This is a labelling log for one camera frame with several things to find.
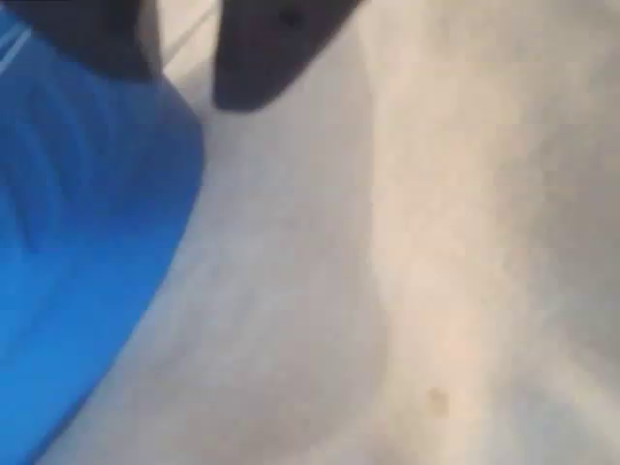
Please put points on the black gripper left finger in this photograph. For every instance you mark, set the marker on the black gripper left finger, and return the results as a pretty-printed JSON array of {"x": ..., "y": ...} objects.
[{"x": 106, "y": 34}]

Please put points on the white creased cloth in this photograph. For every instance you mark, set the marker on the white creased cloth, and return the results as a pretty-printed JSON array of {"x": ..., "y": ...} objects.
[{"x": 387, "y": 242}]

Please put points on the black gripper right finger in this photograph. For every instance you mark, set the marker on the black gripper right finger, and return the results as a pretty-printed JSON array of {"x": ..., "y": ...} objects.
[{"x": 261, "y": 53}]

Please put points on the blue round bowl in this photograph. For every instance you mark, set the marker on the blue round bowl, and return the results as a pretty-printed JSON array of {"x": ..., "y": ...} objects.
[{"x": 72, "y": 218}]

